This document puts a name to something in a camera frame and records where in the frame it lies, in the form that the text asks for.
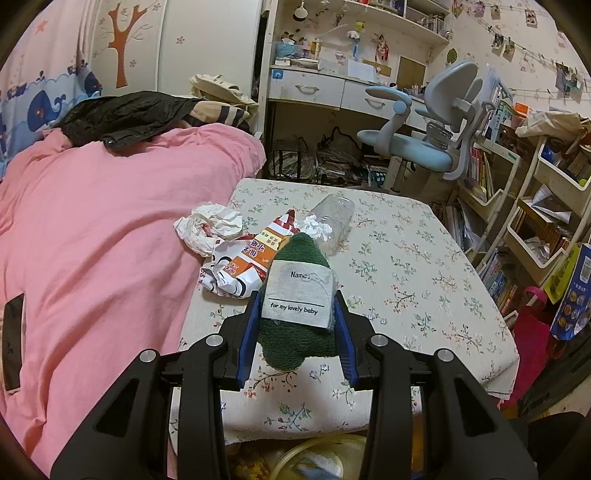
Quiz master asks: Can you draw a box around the pile of newspapers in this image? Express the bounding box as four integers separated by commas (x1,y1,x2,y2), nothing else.
315,134,371,186

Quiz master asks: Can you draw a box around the white wall shelf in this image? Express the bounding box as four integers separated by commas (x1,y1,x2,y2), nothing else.
272,0,452,71

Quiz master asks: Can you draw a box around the blue grey desk chair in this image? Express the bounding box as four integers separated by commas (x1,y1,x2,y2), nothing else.
356,60,497,192

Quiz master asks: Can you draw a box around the yellow green bag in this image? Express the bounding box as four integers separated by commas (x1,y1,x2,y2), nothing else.
545,247,581,304

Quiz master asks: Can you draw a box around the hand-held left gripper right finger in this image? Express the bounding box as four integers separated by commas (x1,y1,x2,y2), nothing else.
333,288,539,480

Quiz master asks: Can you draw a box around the pink bag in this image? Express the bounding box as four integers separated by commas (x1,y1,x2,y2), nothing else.
501,286,563,408

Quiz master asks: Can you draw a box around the white storage cart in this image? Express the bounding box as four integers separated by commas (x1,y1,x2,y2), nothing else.
502,134,591,283

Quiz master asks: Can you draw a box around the blue paper bag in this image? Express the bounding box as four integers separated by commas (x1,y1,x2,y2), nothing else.
551,244,591,342

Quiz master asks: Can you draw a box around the string of photos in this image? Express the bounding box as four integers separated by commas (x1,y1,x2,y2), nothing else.
455,0,588,95

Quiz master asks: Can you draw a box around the yellow basin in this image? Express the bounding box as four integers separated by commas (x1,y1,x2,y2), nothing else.
268,434,370,480

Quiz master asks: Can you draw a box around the black flat device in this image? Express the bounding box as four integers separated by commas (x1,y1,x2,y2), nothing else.
2,293,25,394

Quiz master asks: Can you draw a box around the small crumpled white paper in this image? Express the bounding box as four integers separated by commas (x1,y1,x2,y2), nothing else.
301,216,334,241

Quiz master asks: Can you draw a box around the whale print cloth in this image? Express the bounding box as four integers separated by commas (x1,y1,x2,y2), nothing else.
0,60,103,160

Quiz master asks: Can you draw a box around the white desk drawer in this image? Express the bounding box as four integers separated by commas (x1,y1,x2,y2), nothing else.
342,79,416,112
269,68,345,107

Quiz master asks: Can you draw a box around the green towel with grey label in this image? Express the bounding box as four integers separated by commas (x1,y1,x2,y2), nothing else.
256,232,341,371

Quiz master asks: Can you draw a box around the snack packet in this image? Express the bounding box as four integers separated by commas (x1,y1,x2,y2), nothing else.
199,209,301,300

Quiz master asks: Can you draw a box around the white tissue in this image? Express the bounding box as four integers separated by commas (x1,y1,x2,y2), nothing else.
174,203,245,257

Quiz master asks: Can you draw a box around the pink blanket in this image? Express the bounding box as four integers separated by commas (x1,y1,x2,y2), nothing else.
0,124,267,478

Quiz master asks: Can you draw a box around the floral tablecloth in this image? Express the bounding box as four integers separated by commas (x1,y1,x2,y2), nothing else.
168,178,520,446

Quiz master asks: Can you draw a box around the clear plastic bottle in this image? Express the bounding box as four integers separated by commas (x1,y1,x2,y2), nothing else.
302,194,354,257

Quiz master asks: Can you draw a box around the black jacket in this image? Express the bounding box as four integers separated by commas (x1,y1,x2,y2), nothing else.
54,91,208,151

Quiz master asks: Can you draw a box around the cream cloth bag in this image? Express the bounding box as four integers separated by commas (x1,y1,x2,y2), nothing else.
515,111,591,140

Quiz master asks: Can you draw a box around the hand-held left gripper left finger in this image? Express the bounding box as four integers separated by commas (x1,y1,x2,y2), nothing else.
50,292,263,480

